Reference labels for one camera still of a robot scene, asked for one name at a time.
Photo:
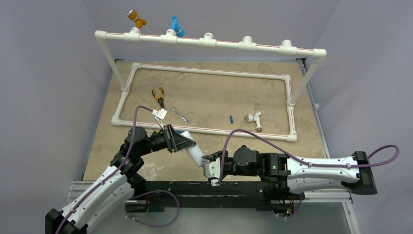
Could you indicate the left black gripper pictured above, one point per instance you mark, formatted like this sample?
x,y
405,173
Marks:
x,y
181,142

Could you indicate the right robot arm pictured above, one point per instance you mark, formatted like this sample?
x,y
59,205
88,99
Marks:
x,y
296,175

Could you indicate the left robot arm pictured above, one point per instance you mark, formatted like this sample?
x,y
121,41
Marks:
x,y
119,182

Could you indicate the silver wrench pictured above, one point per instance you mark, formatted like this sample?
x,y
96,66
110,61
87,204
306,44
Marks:
x,y
186,121

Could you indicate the white plastic faucet tap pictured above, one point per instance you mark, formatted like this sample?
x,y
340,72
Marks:
x,y
256,119

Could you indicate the blue faucet nozzle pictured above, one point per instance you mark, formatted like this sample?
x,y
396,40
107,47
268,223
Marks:
x,y
175,26

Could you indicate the orange faucet nozzle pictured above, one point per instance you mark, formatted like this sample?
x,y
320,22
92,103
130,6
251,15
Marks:
x,y
134,16

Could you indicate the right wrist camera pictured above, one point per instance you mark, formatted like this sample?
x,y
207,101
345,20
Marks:
x,y
214,172

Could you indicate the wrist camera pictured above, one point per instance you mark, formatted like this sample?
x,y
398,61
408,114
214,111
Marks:
x,y
214,172
159,116

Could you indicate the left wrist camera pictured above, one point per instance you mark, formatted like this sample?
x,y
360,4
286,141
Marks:
x,y
159,116

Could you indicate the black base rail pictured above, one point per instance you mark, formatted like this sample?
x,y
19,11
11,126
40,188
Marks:
x,y
272,196

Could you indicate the yellow handled pliers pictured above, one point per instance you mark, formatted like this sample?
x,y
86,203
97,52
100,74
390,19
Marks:
x,y
160,98

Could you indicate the aluminium table frame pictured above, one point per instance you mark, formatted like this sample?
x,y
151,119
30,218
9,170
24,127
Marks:
x,y
245,178

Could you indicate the white PVC pipe frame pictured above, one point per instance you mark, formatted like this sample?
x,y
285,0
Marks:
x,y
208,41

